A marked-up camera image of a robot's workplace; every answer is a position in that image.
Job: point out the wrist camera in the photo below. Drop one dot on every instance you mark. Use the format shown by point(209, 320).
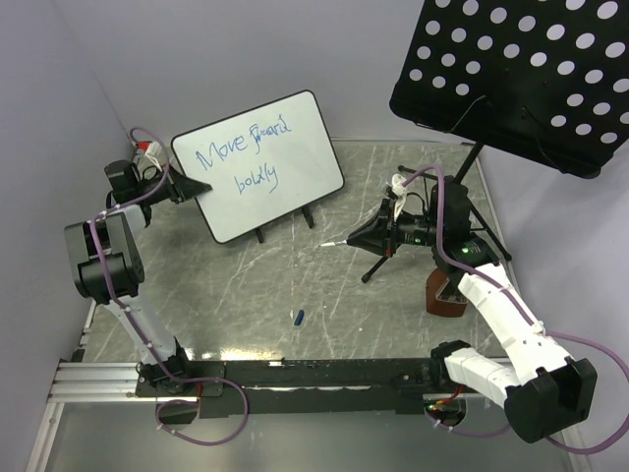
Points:
point(151, 151)
point(397, 192)

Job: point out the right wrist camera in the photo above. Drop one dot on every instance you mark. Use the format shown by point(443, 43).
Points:
point(397, 192)

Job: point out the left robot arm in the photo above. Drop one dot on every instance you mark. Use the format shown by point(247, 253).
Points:
point(107, 266)

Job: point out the white whiteboard black frame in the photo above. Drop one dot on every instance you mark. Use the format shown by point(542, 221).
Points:
point(261, 164)

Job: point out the wire whiteboard easel stand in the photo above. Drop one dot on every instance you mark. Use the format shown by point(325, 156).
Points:
point(286, 221)

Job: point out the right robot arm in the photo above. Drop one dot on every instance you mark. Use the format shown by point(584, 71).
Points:
point(544, 390)

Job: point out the aluminium frame rail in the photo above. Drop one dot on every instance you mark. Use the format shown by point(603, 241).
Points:
point(94, 383)

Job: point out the white marker pen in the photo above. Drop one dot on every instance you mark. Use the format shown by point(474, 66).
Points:
point(333, 244)

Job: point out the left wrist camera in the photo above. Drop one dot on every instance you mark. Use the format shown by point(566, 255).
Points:
point(151, 151)

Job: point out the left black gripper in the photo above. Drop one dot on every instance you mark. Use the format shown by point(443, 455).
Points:
point(182, 188)

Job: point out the blue marker cap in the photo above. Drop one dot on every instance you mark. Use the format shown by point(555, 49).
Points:
point(299, 318)

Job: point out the black perforated music stand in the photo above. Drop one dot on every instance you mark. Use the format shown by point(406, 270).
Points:
point(546, 81)

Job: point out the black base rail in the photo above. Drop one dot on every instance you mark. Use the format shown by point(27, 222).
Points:
point(402, 385)

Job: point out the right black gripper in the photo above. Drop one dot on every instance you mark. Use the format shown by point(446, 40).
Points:
point(372, 236)

